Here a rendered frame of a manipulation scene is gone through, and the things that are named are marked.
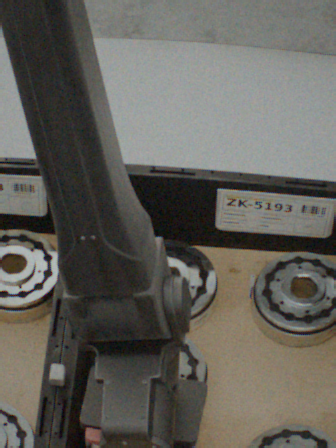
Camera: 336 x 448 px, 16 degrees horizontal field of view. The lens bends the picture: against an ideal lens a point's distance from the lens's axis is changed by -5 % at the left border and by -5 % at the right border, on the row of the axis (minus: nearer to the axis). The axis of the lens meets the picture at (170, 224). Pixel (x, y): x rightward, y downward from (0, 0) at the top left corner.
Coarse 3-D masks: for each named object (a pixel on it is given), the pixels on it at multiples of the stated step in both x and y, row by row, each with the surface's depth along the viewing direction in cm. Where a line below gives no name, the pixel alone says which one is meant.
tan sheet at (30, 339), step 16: (48, 240) 130; (48, 320) 123; (0, 336) 122; (16, 336) 122; (32, 336) 122; (0, 352) 120; (16, 352) 120; (32, 352) 120; (0, 368) 119; (16, 368) 119; (32, 368) 119; (0, 384) 118; (16, 384) 118; (32, 384) 118; (0, 400) 116; (16, 400) 116; (32, 400) 116; (32, 416) 115
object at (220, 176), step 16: (128, 176) 123; (144, 176) 123; (160, 176) 123; (176, 176) 123; (192, 176) 123; (208, 176) 123; (224, 176) 123; (240, 176) 123; (256, 176) 123; (272, 176) 123; (304, 192) 123; (320, 192) 123; (64, 336) 110; (64, 352) 109; (64, 400) 105; (64, 416) 105; (64, 432) 103
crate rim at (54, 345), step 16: (0, 160) 124; (16, 160) 124; (32, 160) 124; (64, 288) 113; (64, 304) 112; (64, 320) 111; (48, 336) 110; (48, 352) 108; (48, 368) 107; (48, 384) 106; (48, 400) 105; (48, 416) 104; (48, 432) 103
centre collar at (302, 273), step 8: (296, 272) 123; (304, 272) 123; (312, 272) 123; (288, 280) 123; (312, 280) 123; (320, 280) 123; (280, 288) 123; (288, 288) 122; (320, 288) 122; (288, 296) 121; (296, 296) 121; (312, 296) 121; (320, 296) 121; (296, 304) 121; (304, 304) 121; (312, 304) 121
